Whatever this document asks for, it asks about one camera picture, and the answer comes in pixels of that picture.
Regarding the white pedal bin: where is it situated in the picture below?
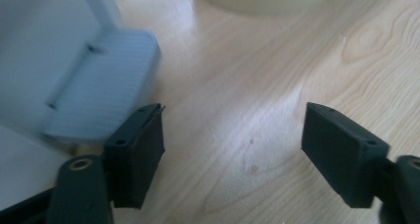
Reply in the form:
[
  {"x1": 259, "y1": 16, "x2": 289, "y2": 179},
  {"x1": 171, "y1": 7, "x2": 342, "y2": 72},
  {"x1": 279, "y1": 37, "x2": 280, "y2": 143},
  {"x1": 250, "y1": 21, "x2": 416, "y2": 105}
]
[{"x1": 0, "y1": 0, "x2": 123, "y2": 212}]

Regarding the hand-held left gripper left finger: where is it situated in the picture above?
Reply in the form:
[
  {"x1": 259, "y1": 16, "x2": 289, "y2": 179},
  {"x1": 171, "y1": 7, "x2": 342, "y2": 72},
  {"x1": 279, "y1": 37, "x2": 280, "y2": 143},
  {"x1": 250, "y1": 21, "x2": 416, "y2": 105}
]
[{"x1": 103, "y1": 102, "x2": 166, "y2": 210}]

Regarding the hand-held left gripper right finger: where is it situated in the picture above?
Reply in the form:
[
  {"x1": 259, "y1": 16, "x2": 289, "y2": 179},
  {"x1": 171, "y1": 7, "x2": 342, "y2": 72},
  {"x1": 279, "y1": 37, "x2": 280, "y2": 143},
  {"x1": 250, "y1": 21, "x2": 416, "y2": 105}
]
[{"x1": 300, "y1": 101, "x2": 390, "y2": 209}]

